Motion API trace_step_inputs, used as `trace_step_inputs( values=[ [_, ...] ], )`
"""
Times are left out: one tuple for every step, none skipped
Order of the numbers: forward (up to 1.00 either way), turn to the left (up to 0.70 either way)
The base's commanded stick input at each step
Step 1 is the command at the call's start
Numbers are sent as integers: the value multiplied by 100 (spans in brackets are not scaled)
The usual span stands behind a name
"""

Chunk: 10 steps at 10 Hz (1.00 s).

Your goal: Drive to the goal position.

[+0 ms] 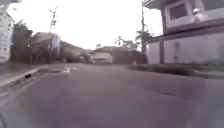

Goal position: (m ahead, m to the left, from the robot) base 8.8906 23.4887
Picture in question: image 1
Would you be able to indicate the group of trees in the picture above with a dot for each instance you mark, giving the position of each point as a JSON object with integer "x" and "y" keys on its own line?
{"x": 21, "y": 43}

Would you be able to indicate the large building with pale wall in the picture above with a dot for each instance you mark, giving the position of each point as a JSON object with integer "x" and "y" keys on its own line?
{"x": 193, "y": 33}

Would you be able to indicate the grey asphalt road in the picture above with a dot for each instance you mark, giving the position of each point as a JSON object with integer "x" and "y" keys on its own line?
{"x": 110, "y": 100}

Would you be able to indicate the low house with roof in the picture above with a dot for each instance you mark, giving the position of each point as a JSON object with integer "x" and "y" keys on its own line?
{"x": 106, "y": 55}

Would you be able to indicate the row of buildings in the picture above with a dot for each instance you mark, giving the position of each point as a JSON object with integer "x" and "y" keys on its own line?
{"x": 71, "y": 51}

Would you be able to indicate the building with pale upper floor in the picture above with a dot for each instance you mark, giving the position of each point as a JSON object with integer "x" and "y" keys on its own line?
{"x": 45, "y": 43}

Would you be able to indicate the white building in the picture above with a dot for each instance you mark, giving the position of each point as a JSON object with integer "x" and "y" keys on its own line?
{"x": 5, "y": 36}

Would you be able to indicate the planted strip with bushes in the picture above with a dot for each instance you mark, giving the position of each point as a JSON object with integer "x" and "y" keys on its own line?
{"x": 166, "y": 69}

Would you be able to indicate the concrete kerb pavement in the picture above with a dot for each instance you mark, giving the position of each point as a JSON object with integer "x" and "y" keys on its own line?
{"x": 13, "y": 75}

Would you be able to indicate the palm tree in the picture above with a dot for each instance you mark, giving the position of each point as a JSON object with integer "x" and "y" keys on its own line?
{"x": 144, "y": 38}

